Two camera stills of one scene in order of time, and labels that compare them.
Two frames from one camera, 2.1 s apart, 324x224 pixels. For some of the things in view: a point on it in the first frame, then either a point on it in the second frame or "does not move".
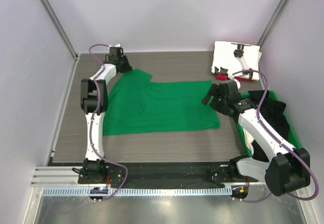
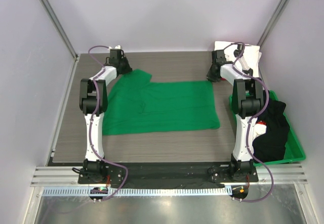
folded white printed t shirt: (223, 56) does not move
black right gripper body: (218, 102) to (212, 77)
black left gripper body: (125, 65) does not move
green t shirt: (135, 105) does not move
